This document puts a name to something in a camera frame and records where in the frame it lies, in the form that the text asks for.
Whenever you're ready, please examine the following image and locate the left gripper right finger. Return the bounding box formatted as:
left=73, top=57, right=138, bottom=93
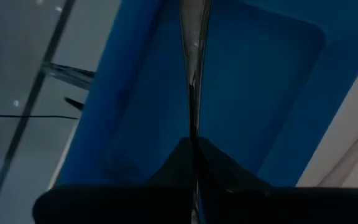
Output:
left=198, top=136, right=358, bottom=224

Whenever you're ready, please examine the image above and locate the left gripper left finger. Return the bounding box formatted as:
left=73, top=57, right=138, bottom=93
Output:
left=32, top=136, right=196, bottom=224

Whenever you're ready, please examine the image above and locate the glossy black fork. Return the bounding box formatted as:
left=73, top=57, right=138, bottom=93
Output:
left=178, top=0, right=213, bottom=224

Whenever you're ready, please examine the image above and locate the blue plastic tray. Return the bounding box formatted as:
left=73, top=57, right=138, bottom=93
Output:
left=54, top=0, right=358, bottom=189

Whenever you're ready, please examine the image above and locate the black frame tab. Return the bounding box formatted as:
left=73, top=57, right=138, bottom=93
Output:
left=63, top=96, right=85, bottom=112

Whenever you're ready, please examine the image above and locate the long black floor cable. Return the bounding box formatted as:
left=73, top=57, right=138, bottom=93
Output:
left=0, top=113, right=81, bottom=121

